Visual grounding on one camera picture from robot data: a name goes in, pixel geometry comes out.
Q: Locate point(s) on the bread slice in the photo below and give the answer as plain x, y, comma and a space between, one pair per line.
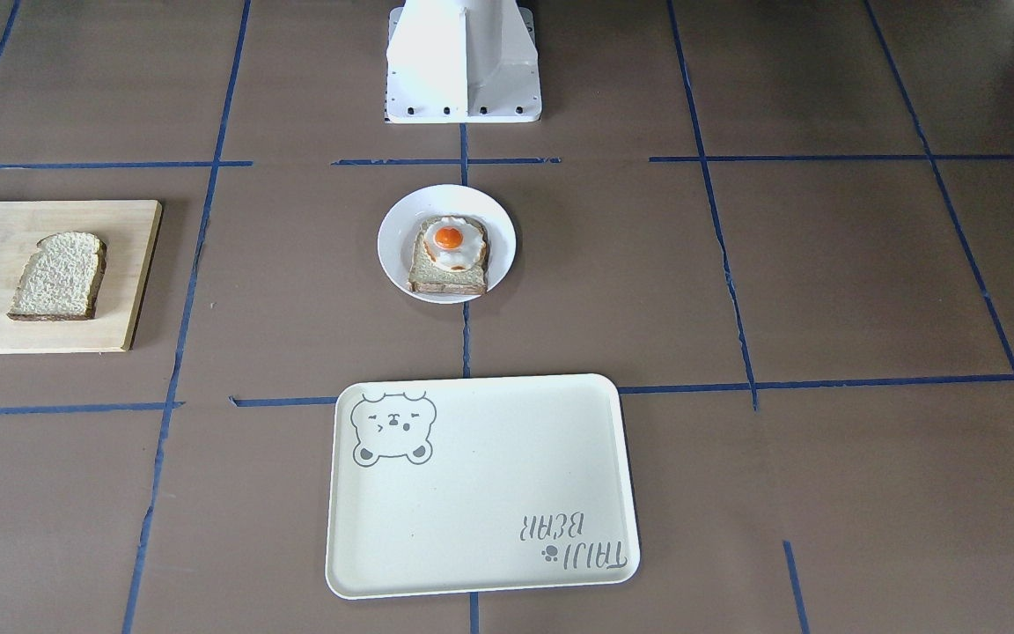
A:
61, 280
423, 277

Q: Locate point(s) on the white round plate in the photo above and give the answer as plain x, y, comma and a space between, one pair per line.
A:
401, 223

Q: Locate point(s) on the fried egg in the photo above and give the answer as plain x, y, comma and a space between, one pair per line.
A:
454, 243

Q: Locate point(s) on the cream bear serving tray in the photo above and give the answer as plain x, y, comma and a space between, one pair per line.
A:
477, 485

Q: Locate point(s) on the wooden cutting board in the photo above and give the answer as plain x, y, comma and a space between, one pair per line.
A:
128, 229

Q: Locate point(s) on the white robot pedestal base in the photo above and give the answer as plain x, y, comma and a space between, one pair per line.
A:
454, 62

